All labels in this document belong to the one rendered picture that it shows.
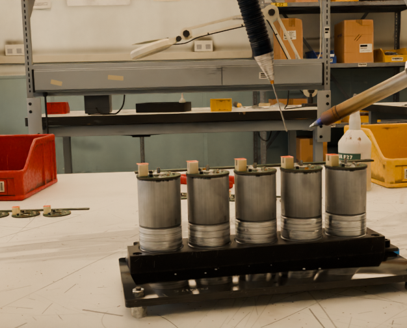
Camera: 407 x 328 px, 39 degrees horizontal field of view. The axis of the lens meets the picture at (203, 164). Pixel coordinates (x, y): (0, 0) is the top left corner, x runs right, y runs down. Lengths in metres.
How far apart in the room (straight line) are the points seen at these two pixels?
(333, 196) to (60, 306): 0.16
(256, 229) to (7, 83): 4.61
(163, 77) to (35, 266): 2.24
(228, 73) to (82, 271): 2.28
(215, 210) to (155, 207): 0.03
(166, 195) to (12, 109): 4.59
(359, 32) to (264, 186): 4.23
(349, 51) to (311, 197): 4.19
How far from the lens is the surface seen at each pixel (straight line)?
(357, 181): 0.35
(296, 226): 0.34
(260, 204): 0.33
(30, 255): 0.41
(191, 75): 2.60
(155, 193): 0.31
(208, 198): 0.32
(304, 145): 4.42
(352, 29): 4.53
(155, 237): 0.32
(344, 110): 0.32
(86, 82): 2.62
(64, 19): 4.84
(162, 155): 4.75
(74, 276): 0.36
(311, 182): 0.33
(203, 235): 0.32
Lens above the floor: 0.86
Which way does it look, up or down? 7 degrees down
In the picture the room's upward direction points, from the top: 1 degrees counter-clockwise
